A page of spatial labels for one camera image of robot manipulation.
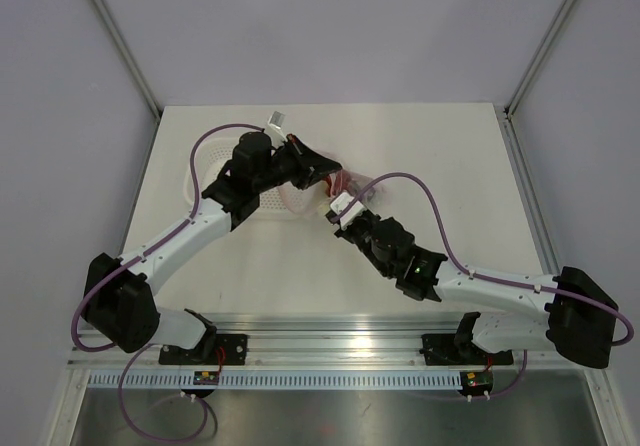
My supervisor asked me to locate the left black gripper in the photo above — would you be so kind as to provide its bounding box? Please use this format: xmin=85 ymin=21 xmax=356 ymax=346
xmin=254 ymin=134 xmax=342 ymax=194

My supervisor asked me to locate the clear zip top bag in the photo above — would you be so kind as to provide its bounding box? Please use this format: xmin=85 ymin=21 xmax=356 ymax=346
xmin=277 ymin=169 xmax=373 ymax=219

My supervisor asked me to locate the red toy lobster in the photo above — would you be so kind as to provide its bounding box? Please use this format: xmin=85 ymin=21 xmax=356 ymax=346
xmin=324 ymin=170 xmax=361 ymax=198

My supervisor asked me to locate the white plastic basket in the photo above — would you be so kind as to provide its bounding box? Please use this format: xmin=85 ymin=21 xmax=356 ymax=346
xmin=194 ymin=137 xmax=299 ymax=220

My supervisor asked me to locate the green toy leek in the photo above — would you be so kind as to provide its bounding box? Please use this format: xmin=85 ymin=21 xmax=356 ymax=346
xmin=316 ymin=202 xmax=331 ymax=218

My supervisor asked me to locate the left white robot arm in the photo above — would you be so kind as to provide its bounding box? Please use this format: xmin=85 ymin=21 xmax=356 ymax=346
xmin=71 ymin=128 xmax=342 ymax=364

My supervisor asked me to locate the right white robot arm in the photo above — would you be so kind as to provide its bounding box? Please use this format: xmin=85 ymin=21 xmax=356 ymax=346
xmin=335 ymin=211 xmax=618 ymax=369

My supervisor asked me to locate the right small circuit board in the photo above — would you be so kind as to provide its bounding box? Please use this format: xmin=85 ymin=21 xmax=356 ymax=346
xmin=461 ymin=370 xmax=494 ymax=395

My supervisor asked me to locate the small circuit board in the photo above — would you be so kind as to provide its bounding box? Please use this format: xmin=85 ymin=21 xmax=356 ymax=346
xmin=193 ymin=371 xmax=220 ymax=386
xmin=461 ymin=370 xmax=494 ymax=395

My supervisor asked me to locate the left small circuit board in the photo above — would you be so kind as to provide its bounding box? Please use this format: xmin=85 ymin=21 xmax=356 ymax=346
xmin=193 ymin=371 xmax=220 ymax=386

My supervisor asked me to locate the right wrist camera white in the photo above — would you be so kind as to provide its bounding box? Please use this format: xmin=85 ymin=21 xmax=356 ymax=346
xmin=326 ymin=191 xmax=367 ymax=230

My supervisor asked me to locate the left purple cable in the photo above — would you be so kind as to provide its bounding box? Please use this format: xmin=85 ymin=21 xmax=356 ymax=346
xmin=69 ymin=123 xmax=266 ymax=441

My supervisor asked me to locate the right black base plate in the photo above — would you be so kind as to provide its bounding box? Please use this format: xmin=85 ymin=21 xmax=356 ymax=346
xmin=419 ymin=333 xmax=514 ymax=366

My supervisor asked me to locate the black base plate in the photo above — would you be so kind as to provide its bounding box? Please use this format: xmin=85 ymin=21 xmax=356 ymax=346
xmin=419 ymin=333 xmax=514 ymax=366
xmin=158 ymin=333 xmax=248 ymax=366

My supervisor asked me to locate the aluminium mounting rail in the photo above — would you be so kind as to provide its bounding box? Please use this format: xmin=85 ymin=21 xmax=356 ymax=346
xmin=67 ymin=310 xmax=609 ymax=370

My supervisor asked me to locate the right aluminium frame post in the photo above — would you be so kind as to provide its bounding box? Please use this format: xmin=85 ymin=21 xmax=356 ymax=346
xmin=503 ymin=0 xmax=599 ymax=120

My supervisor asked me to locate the aluminium frame post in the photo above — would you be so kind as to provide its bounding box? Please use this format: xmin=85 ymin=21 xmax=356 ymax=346
xmin=73 ymin=0 xmax=162 ymax=123
xmin=503 ymin=0 xmax=599 ymax=120

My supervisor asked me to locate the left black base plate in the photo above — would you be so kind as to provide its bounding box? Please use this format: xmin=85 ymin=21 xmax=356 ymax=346
xmin=158 ymin=333 xmax=248 ymax=366

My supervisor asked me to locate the left aluminium frame post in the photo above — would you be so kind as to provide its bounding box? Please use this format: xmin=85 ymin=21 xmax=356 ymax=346
xmin=73 ymin=0 xmax=162 ymax=123

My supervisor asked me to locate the white slotted cable duct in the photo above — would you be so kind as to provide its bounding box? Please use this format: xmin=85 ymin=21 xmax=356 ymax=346
xmin=87 ymin=369 xmax=462 ymax=391

